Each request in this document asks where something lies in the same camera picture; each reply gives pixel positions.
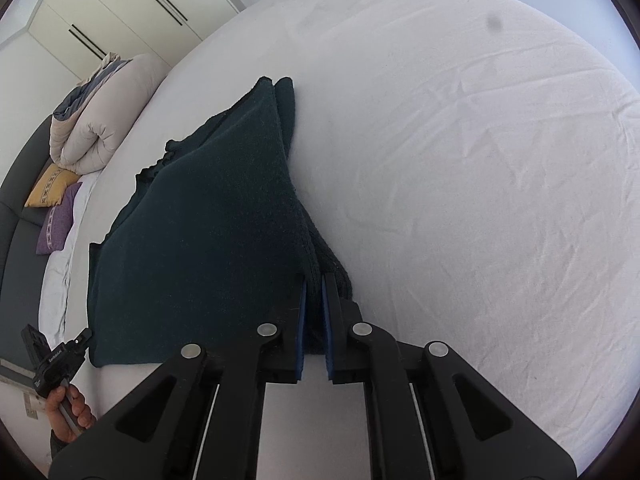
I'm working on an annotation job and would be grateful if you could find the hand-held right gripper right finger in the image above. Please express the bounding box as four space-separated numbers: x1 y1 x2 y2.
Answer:
321 274 577 480

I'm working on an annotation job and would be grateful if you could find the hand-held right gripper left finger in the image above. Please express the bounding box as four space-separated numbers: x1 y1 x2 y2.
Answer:
48 280 307 480

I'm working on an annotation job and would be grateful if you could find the dark green sweater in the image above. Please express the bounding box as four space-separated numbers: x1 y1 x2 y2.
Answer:
87 76 357 369

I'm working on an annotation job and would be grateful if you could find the person's left forearm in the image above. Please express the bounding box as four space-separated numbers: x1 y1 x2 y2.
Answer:
50 430 77 462

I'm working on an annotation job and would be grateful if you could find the person's left hand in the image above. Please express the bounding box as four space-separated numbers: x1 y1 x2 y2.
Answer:
45 384 97 443

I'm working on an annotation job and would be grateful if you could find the white pillow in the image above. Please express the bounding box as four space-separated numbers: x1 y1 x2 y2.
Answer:
39 172 102 337

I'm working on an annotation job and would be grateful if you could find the grey padded headboard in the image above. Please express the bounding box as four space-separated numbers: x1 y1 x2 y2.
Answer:
0 115 57 378

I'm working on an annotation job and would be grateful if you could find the purple patterned pillow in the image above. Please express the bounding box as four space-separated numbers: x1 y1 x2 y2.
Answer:
36 182 84 255

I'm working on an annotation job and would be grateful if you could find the yellow patterned pillow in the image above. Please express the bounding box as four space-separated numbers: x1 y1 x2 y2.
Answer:
24 164 81 209

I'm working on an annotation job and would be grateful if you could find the white bed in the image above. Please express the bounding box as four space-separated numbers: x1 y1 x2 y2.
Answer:
39 0 640 480

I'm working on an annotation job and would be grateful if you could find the folded beige duvet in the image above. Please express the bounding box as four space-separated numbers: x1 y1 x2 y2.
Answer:
49 52 172 171

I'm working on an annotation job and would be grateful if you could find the white wardrobe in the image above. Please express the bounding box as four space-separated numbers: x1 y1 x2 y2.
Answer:
0 0 275 82

